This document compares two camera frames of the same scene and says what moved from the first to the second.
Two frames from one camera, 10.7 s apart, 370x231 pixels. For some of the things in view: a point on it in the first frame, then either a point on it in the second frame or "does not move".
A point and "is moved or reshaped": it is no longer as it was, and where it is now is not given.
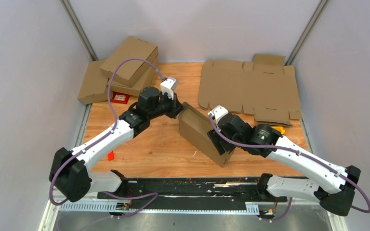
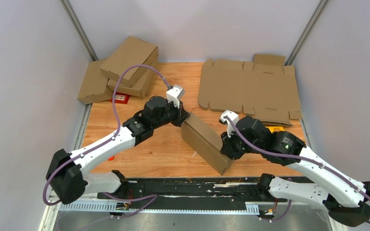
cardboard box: [194, 124] is moved or reshaped
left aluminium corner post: [79, 31] does not move
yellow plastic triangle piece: [279, 128] does not move
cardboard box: [120, 87] does not move
